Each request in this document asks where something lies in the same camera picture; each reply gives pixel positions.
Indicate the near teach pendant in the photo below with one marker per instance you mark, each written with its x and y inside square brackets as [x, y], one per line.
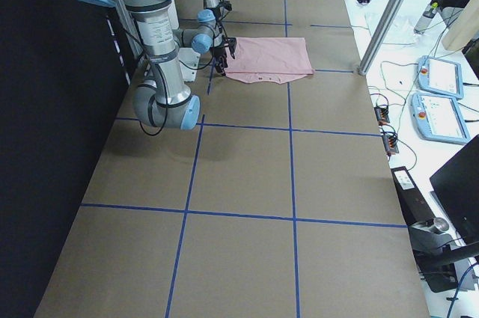
[438, 118]

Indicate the wooden beam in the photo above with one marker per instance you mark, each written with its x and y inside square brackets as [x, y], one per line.
[465, 27]

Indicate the black box with label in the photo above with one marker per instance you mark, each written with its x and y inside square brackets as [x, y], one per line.
[415, 209]

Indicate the relay board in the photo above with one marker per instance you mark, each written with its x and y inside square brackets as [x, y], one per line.
[389, 140]
[382, 116]

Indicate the clear plastic bag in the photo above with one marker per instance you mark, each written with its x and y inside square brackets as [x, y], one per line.
[400, 32]

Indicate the near relay board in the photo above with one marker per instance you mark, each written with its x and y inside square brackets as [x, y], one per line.
[389, 140]

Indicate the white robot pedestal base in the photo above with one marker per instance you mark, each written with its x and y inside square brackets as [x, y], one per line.
[189, 59]

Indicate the far relay board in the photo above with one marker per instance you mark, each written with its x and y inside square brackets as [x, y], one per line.
[382, 116]

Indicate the aluminium frame post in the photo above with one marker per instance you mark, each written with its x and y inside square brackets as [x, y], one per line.
[379, 35]

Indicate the pink printed t-shirt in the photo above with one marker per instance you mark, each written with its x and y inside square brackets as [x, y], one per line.
[269, 59]

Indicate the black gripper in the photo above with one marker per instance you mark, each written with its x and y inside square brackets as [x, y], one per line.
[220, 59]

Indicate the silver metal cylinder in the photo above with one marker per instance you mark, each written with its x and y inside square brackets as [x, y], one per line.
[439, 225]

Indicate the black monitor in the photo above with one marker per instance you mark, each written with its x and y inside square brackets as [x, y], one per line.
[455, 185]

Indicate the far teach pendant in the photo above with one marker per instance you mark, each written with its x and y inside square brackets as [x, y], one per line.
[439, 76]

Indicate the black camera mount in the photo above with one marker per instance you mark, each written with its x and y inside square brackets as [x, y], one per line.
[229, 45]
[225, 5]

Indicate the teach pendant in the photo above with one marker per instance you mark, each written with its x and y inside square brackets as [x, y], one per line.
[438, 118]
[439, 76]

